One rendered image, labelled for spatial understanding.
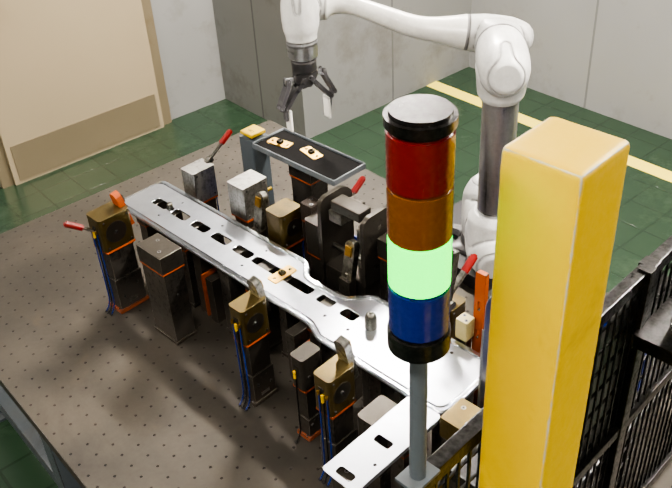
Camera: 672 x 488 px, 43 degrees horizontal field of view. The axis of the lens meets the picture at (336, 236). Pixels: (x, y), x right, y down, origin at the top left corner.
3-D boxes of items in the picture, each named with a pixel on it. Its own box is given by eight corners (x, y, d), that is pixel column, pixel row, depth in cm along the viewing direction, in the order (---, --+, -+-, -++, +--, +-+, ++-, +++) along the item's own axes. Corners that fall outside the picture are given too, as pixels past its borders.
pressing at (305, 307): (108, 207, 274) (107, 203, 273) (164, 180, 287) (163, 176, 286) (442, 420, 192) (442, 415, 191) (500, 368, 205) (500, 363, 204)
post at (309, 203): (308, 306, 273) (299, 202, 250) (319, 299, 276) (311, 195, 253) (319, 313, 270) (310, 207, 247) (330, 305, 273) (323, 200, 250)
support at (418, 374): (378, 479, 110) (366, 110, 80) (414, 447, 114) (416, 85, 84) (421, 510, 105) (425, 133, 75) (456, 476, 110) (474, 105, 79)
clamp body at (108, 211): (100, 309, 278) (75, 217, 257) (135, 289, 286) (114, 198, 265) (115, 320, 273) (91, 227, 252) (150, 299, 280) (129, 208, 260)
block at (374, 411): (351, 500, 210) (346, 421, 194) (382, 472, 217) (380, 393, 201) (372, 516, 206) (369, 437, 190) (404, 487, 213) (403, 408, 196)
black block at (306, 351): (289, 439, 227) (279, 359, 211) (315, 419, 233) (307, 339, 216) (302, 450, 224) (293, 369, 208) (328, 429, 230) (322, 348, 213)
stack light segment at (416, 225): (373, 235, 88) (371, 184, 84) (415, 208, 92) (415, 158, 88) (424, 261, 84) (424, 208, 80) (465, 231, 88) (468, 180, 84)
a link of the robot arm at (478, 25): (470, 2, 238) (473, 21, 227) (534, 7, 237) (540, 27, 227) (463, 45, 246) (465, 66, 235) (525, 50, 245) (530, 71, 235)
